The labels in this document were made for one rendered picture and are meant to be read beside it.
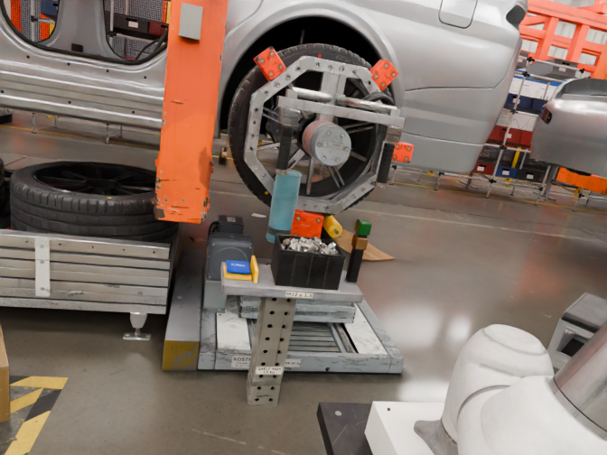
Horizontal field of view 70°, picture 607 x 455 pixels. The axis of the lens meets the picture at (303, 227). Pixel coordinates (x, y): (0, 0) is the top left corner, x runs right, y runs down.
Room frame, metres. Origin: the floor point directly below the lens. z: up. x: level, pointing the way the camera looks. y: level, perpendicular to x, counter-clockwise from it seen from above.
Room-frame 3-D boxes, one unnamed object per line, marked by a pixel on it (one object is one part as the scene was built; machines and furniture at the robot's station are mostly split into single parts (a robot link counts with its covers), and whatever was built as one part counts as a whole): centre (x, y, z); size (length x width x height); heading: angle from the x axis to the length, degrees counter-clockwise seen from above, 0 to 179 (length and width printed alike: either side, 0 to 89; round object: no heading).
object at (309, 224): (1.66, 0.01, 0.48); 0.16 x 0.12 x 0.17; 15
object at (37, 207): (1.78, 0.88, 0.39); 0.66 x 0.66 x 0.24
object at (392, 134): (1.47, -0.22, 0.93); 0.09 x 0.05 x 0.05; 15
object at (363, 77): (1.62, 0.00, 0.85); 0.54 x 0.07 x 0.54; 105
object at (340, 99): (1.53, -0.13, 1.03); 0.19 x 0.18 x 0.11; 15
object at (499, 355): (0.69, -0.41, 0.56); 0.18 x 0.16 x 0.22; 168
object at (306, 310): (1.80, 0.00, 0.13); 0.50 x 0.36 x 0.10; 105
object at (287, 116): (1.38, 0.11, 0.93); 0.09 x 0.05 x 0.05; 15
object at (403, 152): (1.71, -0.31, 0.85); 0.09 x 0.08 x 0.07; 105
